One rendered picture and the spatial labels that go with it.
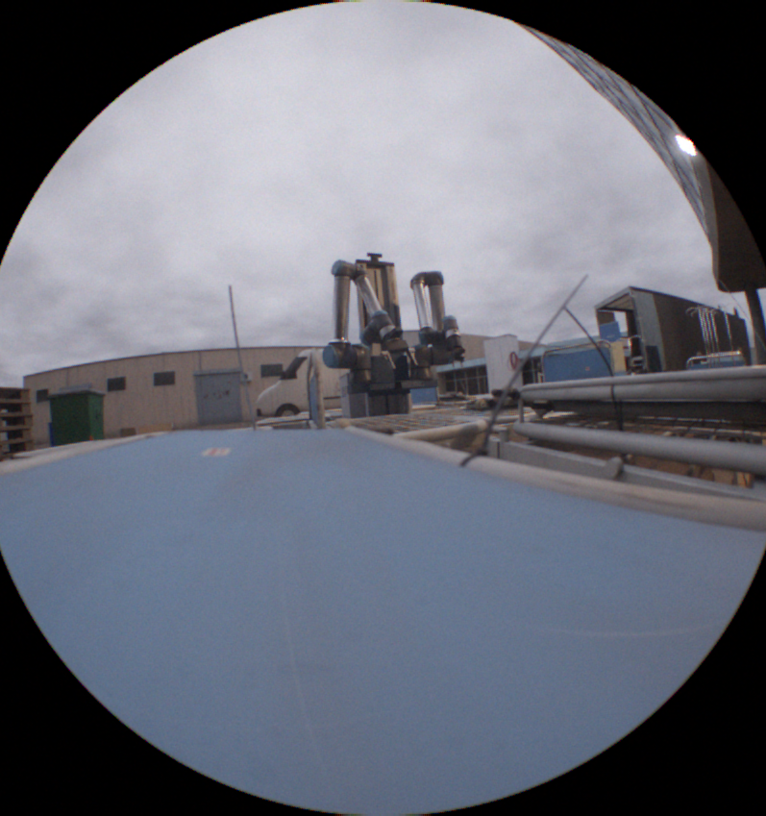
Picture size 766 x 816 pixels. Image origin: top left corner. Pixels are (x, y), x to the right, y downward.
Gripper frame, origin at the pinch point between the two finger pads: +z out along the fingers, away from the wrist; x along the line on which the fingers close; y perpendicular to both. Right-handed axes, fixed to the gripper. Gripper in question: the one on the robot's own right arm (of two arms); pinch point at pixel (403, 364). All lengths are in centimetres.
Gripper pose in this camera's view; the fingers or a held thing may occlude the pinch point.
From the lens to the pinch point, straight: 128.2
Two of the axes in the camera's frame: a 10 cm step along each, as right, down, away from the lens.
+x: -8.5, 2.1, -4.9
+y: -3.8, 4.1, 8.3
